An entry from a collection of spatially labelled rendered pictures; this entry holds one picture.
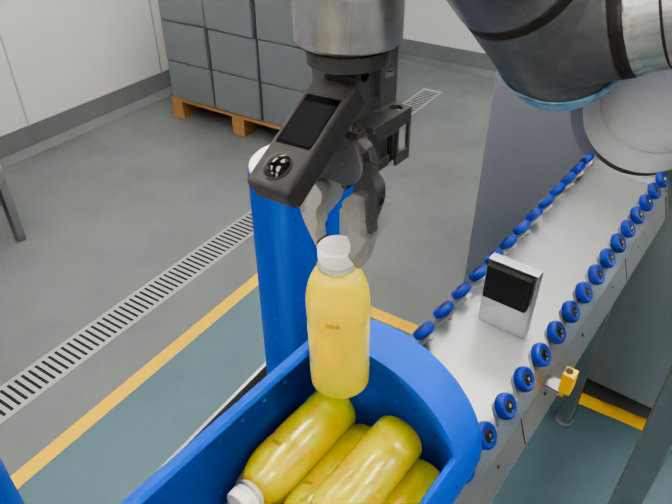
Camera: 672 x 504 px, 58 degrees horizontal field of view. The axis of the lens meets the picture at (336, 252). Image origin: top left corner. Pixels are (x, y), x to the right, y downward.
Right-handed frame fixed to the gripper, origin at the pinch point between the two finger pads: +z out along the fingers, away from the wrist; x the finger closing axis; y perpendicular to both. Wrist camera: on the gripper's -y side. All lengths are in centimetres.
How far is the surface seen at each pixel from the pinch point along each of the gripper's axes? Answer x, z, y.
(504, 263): 1, 33, 52
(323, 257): 0.1, -0.3, -1.8
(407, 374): -6.0, 18.8, 5.7
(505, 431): -12, 49, 30
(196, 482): 12.5, 33.8, -13.9
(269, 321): 66, 84, 53
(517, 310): -4, 41, 50
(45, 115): 347, 122, 141
